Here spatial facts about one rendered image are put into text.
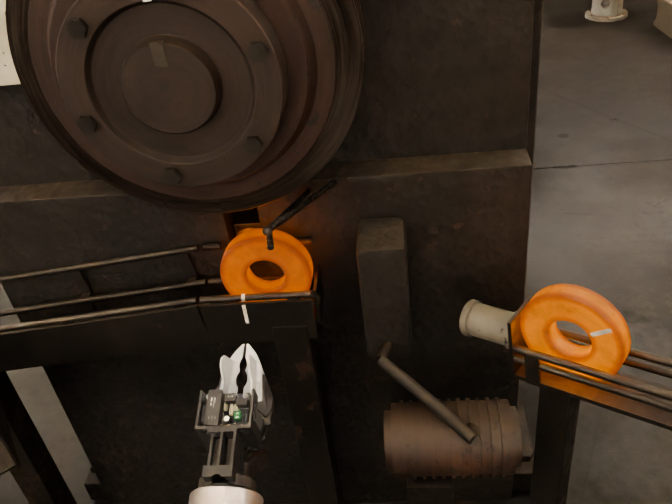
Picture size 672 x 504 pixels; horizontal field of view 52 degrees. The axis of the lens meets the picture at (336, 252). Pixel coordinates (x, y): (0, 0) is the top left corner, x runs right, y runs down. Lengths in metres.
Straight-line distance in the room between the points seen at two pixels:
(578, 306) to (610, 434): 0.90
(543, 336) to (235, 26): 0.62
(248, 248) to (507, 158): 0.44
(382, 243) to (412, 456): 0.35
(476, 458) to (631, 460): 0.73
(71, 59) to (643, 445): 1.52
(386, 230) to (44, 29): 0.56
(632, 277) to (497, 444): 1.29
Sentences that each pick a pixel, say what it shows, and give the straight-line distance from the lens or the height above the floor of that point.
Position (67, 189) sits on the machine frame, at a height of 0.87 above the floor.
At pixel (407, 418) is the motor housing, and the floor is 0.53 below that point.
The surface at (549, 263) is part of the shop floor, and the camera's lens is 2.38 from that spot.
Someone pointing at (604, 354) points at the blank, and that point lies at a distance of 1.05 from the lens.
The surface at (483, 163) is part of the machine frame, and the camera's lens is 1.13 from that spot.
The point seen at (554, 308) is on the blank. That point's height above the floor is 0.75.
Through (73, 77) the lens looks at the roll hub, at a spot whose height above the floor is 1.14.
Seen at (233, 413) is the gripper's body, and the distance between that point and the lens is 0.90.
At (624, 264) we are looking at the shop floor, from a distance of 2.42.
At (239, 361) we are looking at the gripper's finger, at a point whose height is 0.75.
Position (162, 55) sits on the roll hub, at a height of 1.16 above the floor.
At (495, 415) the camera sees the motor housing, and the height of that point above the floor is 0.53.
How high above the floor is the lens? 1.41
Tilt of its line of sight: 35 degrees down
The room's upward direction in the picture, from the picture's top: 8 degrees counter-clockwise
